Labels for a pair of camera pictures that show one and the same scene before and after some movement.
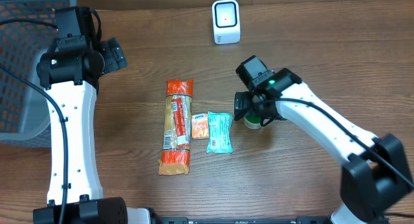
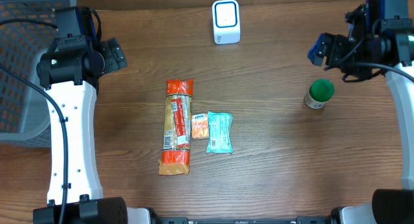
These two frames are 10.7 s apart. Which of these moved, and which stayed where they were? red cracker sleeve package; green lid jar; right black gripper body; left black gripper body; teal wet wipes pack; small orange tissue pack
Moved: green lid jar; right black gripper body
Stayed: teal wet wipes pack; left black gripper body; red cracker sleeve package; small orange tissue pack
